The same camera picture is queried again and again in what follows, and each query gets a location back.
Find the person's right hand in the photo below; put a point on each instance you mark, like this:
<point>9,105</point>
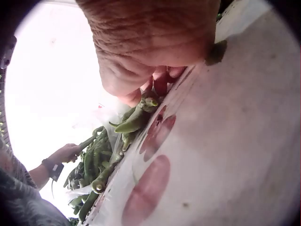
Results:
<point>145,35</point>

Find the person's body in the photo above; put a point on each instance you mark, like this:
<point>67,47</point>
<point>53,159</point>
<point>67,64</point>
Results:
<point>21,188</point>

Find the pile of green peppers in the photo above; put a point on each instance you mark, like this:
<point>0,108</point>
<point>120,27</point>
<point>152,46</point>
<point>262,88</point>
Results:
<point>98,155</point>

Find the person's right fingers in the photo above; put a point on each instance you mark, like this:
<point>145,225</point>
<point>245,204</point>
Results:
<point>162,78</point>

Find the black wrist band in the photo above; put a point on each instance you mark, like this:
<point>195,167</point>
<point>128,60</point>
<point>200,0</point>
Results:
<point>53,167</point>

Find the person's left hand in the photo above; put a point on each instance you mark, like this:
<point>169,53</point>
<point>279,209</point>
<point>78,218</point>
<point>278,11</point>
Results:
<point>63,153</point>

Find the white plastic bag red print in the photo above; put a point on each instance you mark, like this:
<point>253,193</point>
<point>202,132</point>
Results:
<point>223,131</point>

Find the long green pepper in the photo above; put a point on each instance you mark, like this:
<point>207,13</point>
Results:
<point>86,142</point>

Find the person's left fingers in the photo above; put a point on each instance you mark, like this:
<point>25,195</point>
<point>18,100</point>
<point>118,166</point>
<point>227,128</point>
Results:
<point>71,152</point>

